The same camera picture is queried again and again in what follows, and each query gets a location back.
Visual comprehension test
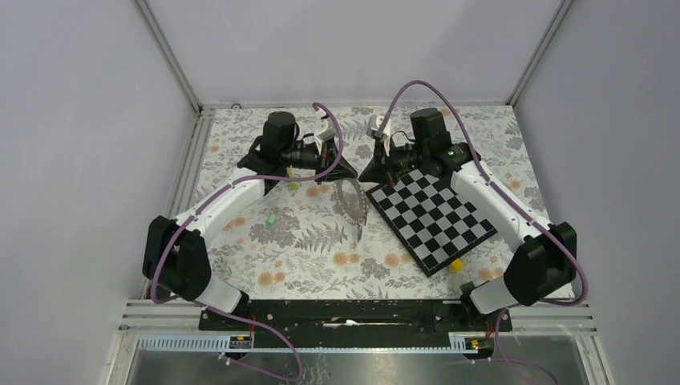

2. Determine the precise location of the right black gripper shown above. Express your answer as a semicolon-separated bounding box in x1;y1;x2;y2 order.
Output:
358;136;429;188

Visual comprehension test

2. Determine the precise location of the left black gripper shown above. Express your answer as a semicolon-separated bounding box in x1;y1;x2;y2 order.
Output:
282;137;358;185

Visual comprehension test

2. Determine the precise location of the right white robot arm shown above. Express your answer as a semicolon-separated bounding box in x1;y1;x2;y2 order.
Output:
359;107;585;330

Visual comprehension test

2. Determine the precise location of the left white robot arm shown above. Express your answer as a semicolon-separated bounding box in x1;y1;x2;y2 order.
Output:
142;103;358;330

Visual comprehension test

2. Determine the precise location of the floral patterned mat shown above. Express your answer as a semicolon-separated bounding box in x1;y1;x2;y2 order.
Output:
194;105;548;299

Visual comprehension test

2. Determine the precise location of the yellow and purple block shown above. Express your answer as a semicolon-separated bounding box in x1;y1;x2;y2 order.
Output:
286;167;298;191

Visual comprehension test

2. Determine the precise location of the black white checkerboard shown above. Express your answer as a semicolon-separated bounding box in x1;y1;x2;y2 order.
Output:
366;170;497;277

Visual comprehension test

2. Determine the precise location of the key with green tag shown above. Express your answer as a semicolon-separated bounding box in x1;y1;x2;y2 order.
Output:
265;213;278;227

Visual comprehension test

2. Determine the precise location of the yellow cube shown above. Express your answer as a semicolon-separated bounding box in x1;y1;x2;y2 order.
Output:
448;259;464;272

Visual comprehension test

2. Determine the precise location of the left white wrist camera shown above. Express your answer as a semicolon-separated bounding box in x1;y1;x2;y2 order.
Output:
313;110;337;153

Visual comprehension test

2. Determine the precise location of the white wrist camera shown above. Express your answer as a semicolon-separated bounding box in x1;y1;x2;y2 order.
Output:
366;115;392;143
313;110;337;153

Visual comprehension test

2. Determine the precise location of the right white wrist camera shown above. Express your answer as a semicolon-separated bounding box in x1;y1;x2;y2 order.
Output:
366;115;392;143

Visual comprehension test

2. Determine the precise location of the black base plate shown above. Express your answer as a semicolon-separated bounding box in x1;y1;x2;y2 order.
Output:
198;299;512;346

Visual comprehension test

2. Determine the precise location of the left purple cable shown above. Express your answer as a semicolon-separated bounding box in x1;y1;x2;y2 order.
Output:
148;102;346;383

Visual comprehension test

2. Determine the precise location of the purple cable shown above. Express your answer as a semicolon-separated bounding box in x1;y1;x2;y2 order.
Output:
148;102;346;383
378;80;589;385

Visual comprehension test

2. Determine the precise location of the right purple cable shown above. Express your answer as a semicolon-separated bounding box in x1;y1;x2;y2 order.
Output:
378;80;589;385

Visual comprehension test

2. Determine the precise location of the slotted cable duct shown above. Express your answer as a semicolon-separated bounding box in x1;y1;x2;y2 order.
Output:
138;333;478;354

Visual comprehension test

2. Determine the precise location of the right aluminium frame post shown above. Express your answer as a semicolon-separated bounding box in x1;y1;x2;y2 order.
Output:
506;0;575;107

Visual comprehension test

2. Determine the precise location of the aluminium frame post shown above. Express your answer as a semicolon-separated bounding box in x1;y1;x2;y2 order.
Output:
132;0;203;115
506;0;575;107

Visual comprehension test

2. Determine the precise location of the left aluminium frame post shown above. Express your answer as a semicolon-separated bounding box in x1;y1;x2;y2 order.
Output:
132;0;203;115

